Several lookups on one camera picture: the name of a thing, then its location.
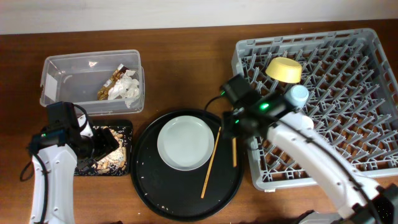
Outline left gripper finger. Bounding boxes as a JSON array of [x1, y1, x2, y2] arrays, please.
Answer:
[[76, 156, 96, 170], [93, 128, 119, 156]]

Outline wooden chopstick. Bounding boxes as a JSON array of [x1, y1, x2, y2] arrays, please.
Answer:
[[200, 127, 221, 199], [232, 138, 237, 167]]

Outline food scraps and shells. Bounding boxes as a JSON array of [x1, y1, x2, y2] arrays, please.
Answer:
[[74, 126, 132, 176]]

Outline brown snack wrapper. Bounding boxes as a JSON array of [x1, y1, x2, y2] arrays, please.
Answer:
[[97, 64, 127, 100]]

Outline white napkin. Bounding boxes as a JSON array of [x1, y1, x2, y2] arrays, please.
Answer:
[[108, 70, 140, 108]]

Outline blue plastic cup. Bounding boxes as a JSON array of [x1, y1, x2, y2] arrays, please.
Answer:
[[284, 85, 309, 109]]

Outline yellow bowl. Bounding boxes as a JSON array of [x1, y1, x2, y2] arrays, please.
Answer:
[[266, 57, 302, 83]]

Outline pink plastic cup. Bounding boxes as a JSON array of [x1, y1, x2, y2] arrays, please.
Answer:
[[299, 114, 314, 130]]

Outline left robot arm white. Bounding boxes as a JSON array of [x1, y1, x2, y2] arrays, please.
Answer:
[[28, 101, 119, 223]]

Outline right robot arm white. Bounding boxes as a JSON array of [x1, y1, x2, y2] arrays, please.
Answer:
[[220, 75, 397, 223]]

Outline clear plastic waste bin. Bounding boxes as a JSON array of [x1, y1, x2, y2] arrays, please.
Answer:
[[40, 50, 145, 116]]

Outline grey dishwasher rack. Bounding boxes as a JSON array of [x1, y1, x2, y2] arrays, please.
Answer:
[[231, 29, 397, 178]]

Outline black rectangular tray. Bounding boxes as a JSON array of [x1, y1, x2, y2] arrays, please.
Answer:
[[74, 119, 133, 177]]

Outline grey round plate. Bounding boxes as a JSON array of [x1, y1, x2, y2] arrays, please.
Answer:
[[157, 115, 215, 171]]

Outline round black serving tray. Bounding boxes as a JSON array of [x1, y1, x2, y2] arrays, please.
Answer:
[[130, 109, 244, 222]]

